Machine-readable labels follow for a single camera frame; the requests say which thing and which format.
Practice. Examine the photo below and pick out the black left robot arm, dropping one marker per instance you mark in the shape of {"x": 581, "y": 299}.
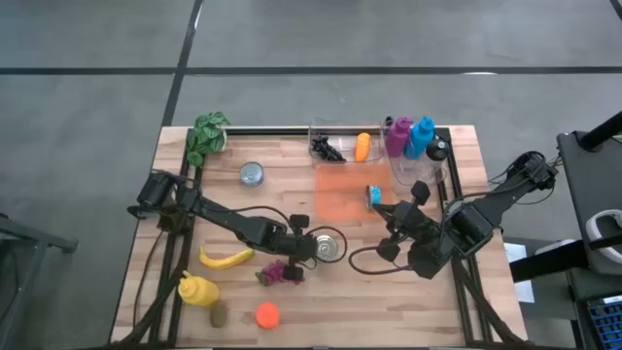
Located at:
{"x": 233, "y": 223}

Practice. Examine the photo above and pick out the white paper sheet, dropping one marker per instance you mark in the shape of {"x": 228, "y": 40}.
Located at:
{"x": 514, "y": 253}

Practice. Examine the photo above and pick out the yellow toy banana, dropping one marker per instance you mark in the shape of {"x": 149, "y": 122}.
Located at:
{"x": 223, "y": 262}

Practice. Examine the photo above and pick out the dark purple toy grape bunch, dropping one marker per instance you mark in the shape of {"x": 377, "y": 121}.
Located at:
{"x": 326, "y": 150}

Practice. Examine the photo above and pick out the brown toy kiwi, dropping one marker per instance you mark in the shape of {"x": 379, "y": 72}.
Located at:
{"x": 218, "y": 316}

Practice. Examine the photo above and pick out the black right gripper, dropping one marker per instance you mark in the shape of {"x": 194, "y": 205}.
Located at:
{"x": 418, "y": 233}

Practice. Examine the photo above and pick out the black equipment cart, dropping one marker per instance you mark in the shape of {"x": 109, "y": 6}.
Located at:
{"x": 593, "y": 185}

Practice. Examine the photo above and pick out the blue squeeze bottle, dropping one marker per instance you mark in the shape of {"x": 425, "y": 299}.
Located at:
{"x": 419, "y": 141}

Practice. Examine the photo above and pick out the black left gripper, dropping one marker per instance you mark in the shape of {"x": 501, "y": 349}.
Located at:
{"x": 299, "y": 249}

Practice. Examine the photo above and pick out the backlit keyboard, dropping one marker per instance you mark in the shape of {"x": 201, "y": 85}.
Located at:
{"x": 607, "y": 323}

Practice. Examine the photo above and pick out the green potted plant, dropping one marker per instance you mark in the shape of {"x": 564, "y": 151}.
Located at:
{"x": 209, "y": 136}

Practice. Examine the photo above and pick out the magenta squeeze bottle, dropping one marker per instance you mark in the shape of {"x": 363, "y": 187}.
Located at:
{"x": 398, "y": 138}

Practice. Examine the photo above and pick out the red toy grape bunch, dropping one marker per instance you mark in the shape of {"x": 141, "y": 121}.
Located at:
{"x": 269, "y": 274}

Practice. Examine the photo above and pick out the grey metal stand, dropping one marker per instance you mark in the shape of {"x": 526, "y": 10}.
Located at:
{"x": 29, "y": 236}

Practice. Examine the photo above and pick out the orange round toy fruit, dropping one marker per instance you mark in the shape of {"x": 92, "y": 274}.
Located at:
{"x": 267, "y": 315}

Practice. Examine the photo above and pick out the white headset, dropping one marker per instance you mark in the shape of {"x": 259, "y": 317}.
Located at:
{"x": 592, "y": 228}

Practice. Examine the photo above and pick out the yellow mustard squeeze bottle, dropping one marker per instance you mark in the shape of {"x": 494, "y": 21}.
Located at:
{"x": 199, "y": 291}

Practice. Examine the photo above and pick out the black aluminium rig frame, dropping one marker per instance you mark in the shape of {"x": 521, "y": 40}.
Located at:
{"x": 291, "y": 130}

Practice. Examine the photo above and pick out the clear bottle with black lid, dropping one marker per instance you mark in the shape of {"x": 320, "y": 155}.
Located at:
{"x": 437, "y": 149}

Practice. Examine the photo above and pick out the orange yellow toy food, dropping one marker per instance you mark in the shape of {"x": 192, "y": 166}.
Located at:
{"x": 362, "y": 146}

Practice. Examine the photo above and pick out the clear plastic bin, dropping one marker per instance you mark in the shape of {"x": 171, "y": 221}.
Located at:
{"x": 413, "y": 172}
{"x": 345, "y": 141}

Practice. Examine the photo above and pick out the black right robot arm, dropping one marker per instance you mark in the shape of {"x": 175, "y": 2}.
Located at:
{"x": 486, "y": 214}

